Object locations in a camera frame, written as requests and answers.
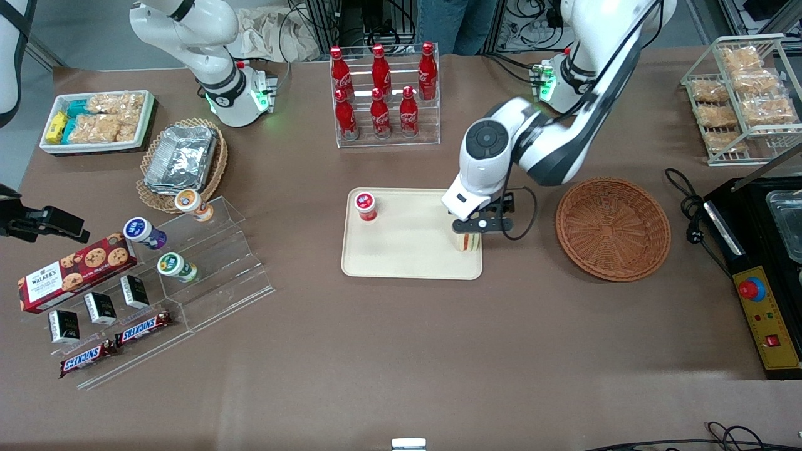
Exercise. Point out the triangular sandwich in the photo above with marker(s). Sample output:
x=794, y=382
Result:
x=468, y=243

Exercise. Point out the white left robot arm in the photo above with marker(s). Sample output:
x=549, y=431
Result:
x=564, y=144

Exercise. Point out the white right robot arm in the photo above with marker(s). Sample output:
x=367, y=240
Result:
x=207, y=56

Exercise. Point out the cream plastic tray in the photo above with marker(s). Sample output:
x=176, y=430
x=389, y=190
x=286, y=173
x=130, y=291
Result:
x=407, y=250

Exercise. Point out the brown wicker basket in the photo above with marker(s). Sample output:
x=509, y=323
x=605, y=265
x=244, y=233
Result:
x=611, y=228

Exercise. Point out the light woven basket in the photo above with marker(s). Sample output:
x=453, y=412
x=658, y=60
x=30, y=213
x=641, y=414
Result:
x=216, y=163

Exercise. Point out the red Walkers cookie box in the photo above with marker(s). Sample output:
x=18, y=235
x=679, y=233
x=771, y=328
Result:
x=75, y=272

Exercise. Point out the clear acrylic bottle rack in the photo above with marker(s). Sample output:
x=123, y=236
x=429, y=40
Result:
x=388, y=143

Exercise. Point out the yellow snack pack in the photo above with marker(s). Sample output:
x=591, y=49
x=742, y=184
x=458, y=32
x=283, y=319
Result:
x=56, y=127

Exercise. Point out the red lid yogurt cup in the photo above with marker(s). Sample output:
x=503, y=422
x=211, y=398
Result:
x=366, y=205

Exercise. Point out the red cola bottle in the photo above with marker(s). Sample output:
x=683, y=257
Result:
x=408, y=116
x=381, y=69
x=427, y=72
x=380, y=116
x=346, y=119
x=340, y=72

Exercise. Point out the teal snack pack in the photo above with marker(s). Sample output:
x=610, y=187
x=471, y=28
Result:
x=76, y=108
x=69, y=128

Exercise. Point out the white rectangular snack bin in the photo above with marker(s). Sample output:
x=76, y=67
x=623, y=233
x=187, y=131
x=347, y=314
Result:
x=100, y=148

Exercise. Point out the clear bag of crackers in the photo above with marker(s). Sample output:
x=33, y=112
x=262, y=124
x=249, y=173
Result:
x=116, y=103
x=94, y=128

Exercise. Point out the small black box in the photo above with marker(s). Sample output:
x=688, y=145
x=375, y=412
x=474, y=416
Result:
x=100, y=308
x=64, y=326
x=135, y=291

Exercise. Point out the blue yogurt cup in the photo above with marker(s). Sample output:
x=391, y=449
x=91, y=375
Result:
x=143, y=232

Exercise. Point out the Snickers bar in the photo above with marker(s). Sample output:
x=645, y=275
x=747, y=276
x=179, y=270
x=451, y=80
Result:
x=88, y=358
x=143, y=327

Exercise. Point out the green yogurt cup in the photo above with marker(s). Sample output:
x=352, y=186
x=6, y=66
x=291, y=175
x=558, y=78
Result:
x=175, y=266

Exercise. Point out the person in jeans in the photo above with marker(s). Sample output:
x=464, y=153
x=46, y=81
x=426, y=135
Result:
x=457, y=22

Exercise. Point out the stack of foil trays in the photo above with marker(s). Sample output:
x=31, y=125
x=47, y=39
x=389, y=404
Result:
x=182, y=160

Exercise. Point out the orange yogurt cup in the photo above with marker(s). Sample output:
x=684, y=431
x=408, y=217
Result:
x=191, y=203

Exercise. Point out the clear acrylic stepped stand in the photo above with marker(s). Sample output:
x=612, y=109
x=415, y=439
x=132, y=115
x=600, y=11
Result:
x=225, y=263

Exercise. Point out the small white box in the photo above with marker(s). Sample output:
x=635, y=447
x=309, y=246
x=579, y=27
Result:
x=408, y=445

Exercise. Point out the crumpled white cloth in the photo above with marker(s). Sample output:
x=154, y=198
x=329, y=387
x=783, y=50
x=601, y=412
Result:
x=269, y=37

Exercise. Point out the black appliance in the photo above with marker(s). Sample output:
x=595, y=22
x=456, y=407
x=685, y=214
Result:
x=752, y=250

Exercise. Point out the red emergency stop button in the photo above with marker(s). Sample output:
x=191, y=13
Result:
x=751, y=289

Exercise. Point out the yellow control panel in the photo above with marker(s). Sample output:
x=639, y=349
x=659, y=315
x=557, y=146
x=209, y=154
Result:
x=767, y=326

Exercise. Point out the metal pan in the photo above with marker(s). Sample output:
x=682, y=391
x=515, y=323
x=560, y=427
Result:
x=788, y=225

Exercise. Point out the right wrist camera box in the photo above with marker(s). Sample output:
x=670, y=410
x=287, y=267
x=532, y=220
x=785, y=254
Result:
x=59, y=224

